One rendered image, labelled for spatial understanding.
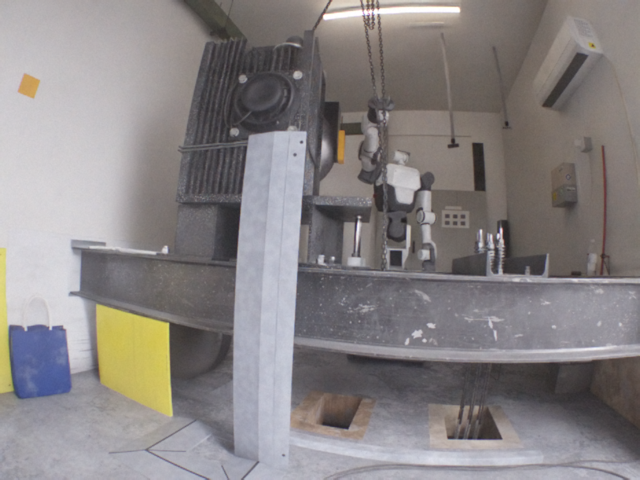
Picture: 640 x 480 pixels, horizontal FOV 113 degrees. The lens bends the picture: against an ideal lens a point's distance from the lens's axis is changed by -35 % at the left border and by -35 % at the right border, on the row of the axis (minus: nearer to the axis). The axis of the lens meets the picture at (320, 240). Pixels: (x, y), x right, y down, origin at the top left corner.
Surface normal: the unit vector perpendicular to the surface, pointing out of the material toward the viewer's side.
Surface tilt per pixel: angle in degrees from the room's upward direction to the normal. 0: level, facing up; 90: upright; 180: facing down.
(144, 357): 90
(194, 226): 90
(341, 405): 90
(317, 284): 90
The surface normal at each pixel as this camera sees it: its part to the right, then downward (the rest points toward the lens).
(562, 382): -0.29, -0.08
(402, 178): 0.28, -0.07
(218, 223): 0.96, 0.04
